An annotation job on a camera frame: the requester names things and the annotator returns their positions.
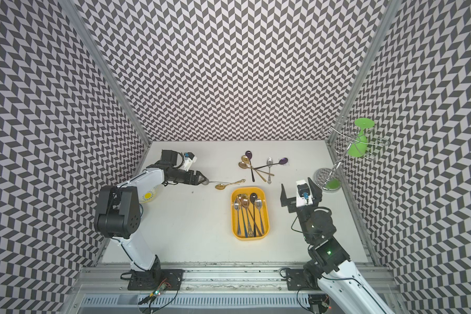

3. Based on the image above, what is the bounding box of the ornate gold small spoon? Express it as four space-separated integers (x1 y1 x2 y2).
215 179 246 190

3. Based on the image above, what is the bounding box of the silver spoon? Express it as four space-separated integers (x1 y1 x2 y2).
266 157 273 184
202 179 230 185
255 198 265 236

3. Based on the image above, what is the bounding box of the yellow storage box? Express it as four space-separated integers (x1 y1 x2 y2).
230 187 270 241

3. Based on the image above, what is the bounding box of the silver spoon ornate handle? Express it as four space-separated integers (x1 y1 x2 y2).
234 199 242 236

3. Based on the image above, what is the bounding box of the rose gold spoon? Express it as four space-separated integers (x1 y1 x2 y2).
238 162 274 176

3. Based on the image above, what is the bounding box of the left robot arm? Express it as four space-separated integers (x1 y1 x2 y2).
94 150 208 272

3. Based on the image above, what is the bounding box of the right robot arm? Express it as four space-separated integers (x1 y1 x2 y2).
280 178 394 313

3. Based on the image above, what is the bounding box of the silver spoon upright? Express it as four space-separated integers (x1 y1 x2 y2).
266 157 273 184

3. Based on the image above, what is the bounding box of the chrome cup holder rack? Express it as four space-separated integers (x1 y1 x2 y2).
313 118 389 192

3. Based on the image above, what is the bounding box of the green plastic goblet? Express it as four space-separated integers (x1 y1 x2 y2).
324 117 376 190

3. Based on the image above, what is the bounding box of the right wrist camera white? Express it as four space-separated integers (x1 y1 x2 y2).
296 180 312 208

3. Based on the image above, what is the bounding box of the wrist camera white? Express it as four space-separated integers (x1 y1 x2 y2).
296 180 312 208
180 152 197 171

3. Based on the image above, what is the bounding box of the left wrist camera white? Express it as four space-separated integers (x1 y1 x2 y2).
180 152 197 171

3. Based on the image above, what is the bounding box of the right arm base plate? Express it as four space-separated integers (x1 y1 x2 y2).
285 268 319 291

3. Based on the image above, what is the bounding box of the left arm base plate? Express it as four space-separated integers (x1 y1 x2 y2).
120 269 184 291

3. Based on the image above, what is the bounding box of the aluminium rail frame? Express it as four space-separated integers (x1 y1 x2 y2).
62 262 405 314

